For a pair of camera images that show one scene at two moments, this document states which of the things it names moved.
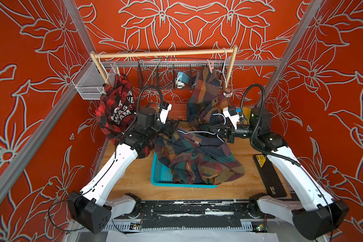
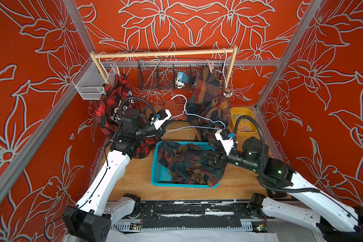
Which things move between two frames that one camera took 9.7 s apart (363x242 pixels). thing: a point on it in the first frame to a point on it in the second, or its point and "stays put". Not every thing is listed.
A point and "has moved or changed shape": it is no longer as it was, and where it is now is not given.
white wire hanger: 207,132 to 185,111
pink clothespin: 211,68 stays put
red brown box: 179,111 stays put
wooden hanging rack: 234,48 stays put
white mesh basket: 88,81 stays put
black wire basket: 174,74 stays put
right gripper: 230,133 to 221,158
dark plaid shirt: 196,156 has moved or changed shape
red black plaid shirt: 116,112 stays put
